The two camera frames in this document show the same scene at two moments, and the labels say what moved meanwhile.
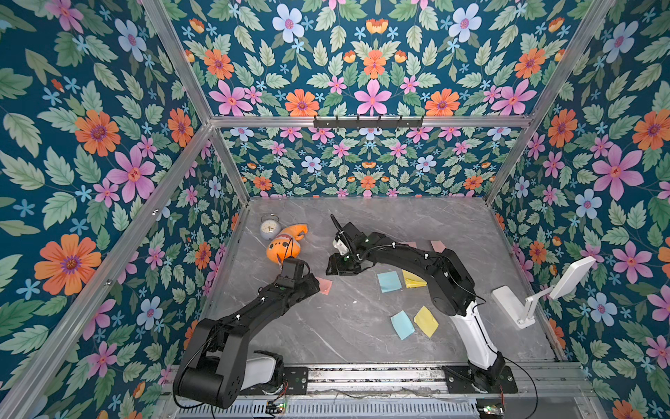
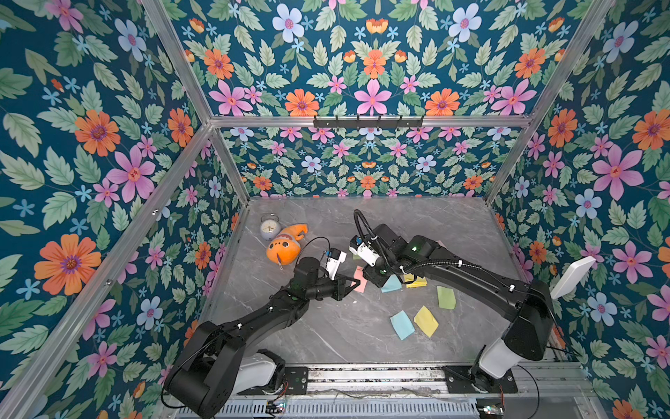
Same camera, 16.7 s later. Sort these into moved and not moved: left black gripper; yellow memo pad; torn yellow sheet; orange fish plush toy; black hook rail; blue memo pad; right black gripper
Moved: left black gripper; right black gripper
Not moved: orange fish plush toy; blue memo pad; black hook rail; torn yellow sheet; yellow memo pad
